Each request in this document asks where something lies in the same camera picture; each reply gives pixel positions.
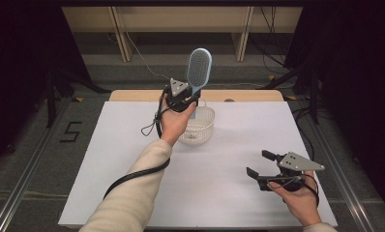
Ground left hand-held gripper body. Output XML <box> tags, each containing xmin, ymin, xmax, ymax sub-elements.
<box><xmin>163</xmin><ymin>77</ymin><xmax>194</xmax><ymax>112</ymax></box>

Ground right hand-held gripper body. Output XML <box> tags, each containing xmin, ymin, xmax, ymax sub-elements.
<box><xmin>258</xmin><ymin>152</ymin><xmax>326</xmax><ymax>192</ymax></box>

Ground light blue hairbrush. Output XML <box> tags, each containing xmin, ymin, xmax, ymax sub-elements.
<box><xmin>186</xmin><ymin>47</ymin><xmax>213</xmax><ymax>120</ymax></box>

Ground white plastic basket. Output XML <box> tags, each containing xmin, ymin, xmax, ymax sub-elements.
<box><xmin>177</xmin><ymin>98</ymin><xmax>216</xmax><ymax>145</ymax></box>

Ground person's left hand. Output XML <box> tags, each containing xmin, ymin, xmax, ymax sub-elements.
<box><xmin>160</xmin><ymin>96</ymin><xmax>197</xmax><ymax>147</ymax></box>

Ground person's right hand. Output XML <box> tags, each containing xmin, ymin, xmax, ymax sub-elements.
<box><xmin>266</xmin><ymin>171</ymin><xmax>323</xmax><ymax>227</ymax></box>

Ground white table mat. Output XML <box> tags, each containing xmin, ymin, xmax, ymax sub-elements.
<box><xmin>58</xmin><ymin>101</ymin><xmax>339</xmax><ymax>229</ymax></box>

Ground wooden table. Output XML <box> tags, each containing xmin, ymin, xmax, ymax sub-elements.
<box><xmin>108</xmin><ymin>89</ymin><xmax>285</xmax><ymax>102</ymax></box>

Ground black stand legs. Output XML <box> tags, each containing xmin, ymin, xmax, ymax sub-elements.
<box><xmin>44</xmin><ymin>69</ymin><xmax>111</xmax><ymax>129</ymax></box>
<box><xmin>261</xmin><ymin>64</ymin><xmax>321</xmax><ymax>125</ymax></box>

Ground beige wooden desk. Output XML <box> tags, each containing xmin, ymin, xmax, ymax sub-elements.
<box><xmin>61</xmin><ymin>6</ymin><xmax>304</xmax><ymax>63</ymax></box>

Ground black curtain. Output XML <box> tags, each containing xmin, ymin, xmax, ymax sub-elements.
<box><xmin>283</xmin><ymin>4</ymin><xmax>385</xmax><ymax>221</ymax></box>
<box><xmin>0</xmin><ymin>0</ymin><xmax>92</xmax><ymax>170</ymax></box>

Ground right hand-held gripper black cable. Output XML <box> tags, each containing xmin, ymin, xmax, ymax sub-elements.
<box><xmin>305</xmin><ymin>173</ymin><xmax>321</xmax><ymax>208</ymax></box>

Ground hand-held gripper black cable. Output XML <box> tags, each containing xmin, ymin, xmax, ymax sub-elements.
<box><xmin>103</xmin><ymin>86</ymin><xmax>171</xmax><ymax>200</ymax></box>
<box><xmin>305</xmin><ymin>173</ymin><xmax>321</xmax><ymax>208</ymax></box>

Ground white floor cable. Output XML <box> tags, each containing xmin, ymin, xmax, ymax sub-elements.
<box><xmin>125</xmin><ymin>31</ymin><xmax>296</xmax><ymax>90</ymax></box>

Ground aluminium floor rail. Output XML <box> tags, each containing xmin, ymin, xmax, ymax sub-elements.
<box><xmin>301</xmin><ymin>109</ymin><xmax>375</xmax><ymax>232</ymax></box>
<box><xmin>0</xmin><ymin>98</ymin><xmax>73</xmax><ymax>232</ymax></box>

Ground left hand-held gripper black cable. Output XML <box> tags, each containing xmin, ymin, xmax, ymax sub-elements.
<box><xmin>103</xmin><ymin>86</ymin><xmax>171</xmax><ymax>200</ymax></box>

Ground black hanging cables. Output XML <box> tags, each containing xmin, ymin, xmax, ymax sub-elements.
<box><xmin>248</xmin><ymin>6</ymin><xmax>295</xmax><ymax>71</ymax></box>

